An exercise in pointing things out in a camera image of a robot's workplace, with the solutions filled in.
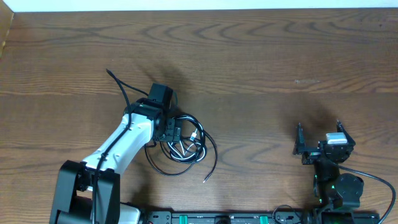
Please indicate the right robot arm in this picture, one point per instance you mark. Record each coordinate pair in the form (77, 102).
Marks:
(335, 190)

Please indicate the wooden side panel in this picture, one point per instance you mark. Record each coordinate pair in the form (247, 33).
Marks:
(6, 18)

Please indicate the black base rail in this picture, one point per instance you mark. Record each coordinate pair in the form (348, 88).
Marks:
(279, 216)

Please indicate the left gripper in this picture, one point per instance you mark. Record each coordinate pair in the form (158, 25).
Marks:
(174, 131)

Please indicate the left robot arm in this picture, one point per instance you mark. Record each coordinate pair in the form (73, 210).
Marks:
(89, 191)

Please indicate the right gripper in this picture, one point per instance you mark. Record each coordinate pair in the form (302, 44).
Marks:
(310, 156)

